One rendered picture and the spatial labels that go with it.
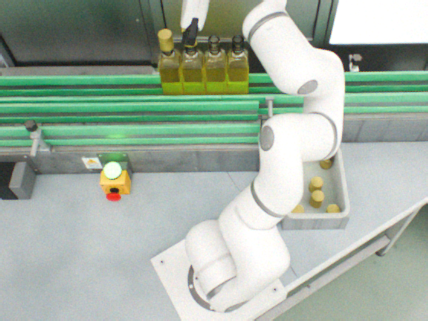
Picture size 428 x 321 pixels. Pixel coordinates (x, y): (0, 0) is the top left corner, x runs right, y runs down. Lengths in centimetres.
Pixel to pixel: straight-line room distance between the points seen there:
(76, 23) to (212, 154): 52
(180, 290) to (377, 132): 71
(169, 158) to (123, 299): 38
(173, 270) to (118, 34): 67
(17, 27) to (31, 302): 73
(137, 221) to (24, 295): 33
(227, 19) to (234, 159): 38
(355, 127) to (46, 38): 92
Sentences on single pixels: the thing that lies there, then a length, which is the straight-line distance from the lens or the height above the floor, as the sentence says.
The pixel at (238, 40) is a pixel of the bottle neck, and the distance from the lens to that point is 121.
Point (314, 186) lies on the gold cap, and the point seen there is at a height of 81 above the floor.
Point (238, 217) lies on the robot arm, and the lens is 86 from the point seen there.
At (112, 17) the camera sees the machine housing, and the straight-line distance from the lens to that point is 140.
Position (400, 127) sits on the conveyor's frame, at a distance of 147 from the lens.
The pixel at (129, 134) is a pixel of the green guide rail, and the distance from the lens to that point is 131.
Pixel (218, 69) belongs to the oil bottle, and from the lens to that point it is 123.
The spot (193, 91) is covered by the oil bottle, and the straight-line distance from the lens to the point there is 130.
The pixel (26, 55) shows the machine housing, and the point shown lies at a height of 92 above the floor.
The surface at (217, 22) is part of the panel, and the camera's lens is 133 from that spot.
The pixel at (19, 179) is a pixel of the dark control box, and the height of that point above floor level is 83.
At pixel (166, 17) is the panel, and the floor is 110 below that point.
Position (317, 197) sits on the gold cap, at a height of 81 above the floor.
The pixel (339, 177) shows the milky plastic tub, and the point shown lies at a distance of 135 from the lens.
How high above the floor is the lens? 200
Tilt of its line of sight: 57 degrees down
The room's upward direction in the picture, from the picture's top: straight up
